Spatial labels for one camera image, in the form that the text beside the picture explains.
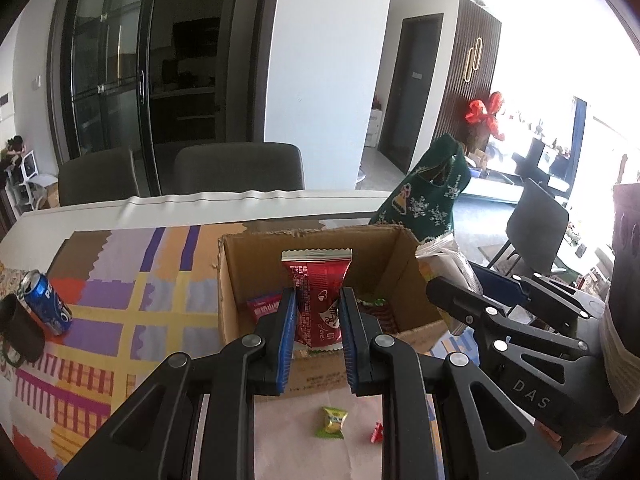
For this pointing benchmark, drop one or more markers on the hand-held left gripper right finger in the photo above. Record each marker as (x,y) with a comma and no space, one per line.
(350,345)

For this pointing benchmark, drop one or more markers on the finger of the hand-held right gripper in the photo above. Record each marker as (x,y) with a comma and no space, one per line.
(495,280)
(450,295)

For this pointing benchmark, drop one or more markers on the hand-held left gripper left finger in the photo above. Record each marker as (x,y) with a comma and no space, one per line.
(287,345)

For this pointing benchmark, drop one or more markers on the white pastry packet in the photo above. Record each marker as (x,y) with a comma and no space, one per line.
(445,260)

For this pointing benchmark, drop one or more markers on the magenta clear window snack packet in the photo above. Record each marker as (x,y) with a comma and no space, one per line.
(262,306)

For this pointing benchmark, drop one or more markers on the red heart snack packet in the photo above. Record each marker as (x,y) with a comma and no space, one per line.
(320,290)

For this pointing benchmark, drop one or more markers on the brown cardboard box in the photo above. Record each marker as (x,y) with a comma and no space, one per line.
(240,285)

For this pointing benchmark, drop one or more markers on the maroon striped snack packet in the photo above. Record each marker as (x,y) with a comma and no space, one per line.
(382,317)

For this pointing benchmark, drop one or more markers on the dark side chair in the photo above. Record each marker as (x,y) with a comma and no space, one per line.
(537,220)

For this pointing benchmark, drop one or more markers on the green wrapped candy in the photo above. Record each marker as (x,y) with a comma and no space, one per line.
(332,421)

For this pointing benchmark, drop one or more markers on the white low bench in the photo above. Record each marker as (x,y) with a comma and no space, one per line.
(495,190)

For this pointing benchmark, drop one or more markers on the red foil candy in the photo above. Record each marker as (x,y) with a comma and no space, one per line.
(376,434)

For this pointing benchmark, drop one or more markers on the green knitted bag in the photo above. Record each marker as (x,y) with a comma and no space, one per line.
(430,200)

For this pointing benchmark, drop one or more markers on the colourful printed tablecloth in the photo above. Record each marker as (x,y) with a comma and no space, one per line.
(150,310)

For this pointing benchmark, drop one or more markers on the red ribbon bow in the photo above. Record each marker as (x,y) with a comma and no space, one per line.
(477,110)

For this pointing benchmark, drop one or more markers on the grey dining chair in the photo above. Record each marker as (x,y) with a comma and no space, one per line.
(240,167)
(97,175)

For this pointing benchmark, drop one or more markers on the dark room door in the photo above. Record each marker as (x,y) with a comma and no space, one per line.
(410,90)

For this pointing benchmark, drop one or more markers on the blue soda can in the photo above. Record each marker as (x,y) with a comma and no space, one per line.
(45,305)

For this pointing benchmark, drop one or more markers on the wood slat cabinet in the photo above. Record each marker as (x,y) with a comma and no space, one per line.
(465,35)

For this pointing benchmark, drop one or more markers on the black mug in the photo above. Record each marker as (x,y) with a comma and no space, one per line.
(22,330)

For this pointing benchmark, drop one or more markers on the brown floor box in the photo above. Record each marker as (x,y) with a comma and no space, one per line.
(50,196)

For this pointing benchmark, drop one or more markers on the white shelf rack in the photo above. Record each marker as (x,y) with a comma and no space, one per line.
(30,180)

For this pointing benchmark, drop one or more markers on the black framed glass door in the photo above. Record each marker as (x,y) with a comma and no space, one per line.
(110,60)

